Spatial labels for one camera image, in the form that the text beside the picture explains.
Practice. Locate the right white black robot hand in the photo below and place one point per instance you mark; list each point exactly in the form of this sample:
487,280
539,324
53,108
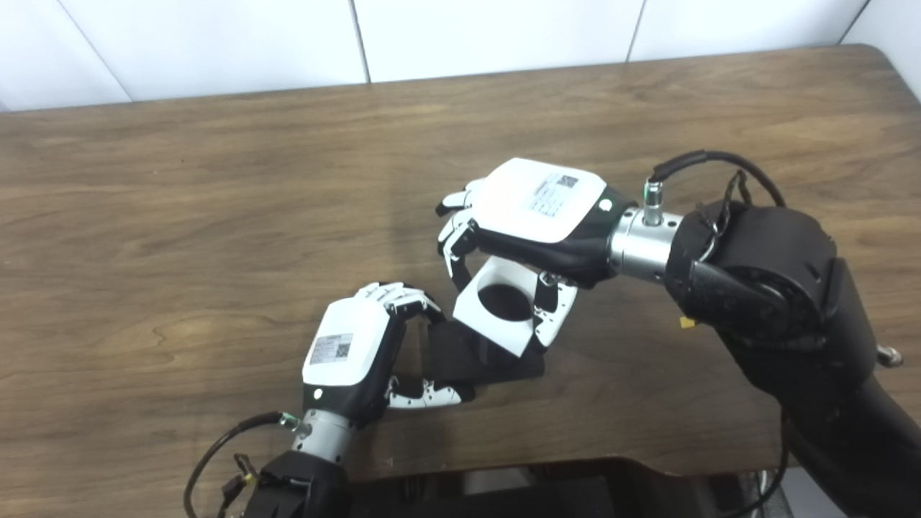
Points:
532,201

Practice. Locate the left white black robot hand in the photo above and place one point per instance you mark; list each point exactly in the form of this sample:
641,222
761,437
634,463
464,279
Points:
345,345

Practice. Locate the black peg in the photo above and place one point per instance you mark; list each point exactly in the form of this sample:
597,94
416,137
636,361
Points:
460,356

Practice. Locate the white square piece with hole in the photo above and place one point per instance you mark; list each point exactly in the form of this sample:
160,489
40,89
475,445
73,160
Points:
475,316

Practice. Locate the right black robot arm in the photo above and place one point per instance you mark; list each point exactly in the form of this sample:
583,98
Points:
777,288

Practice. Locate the black robot torso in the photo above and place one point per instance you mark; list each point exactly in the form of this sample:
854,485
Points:
532,496

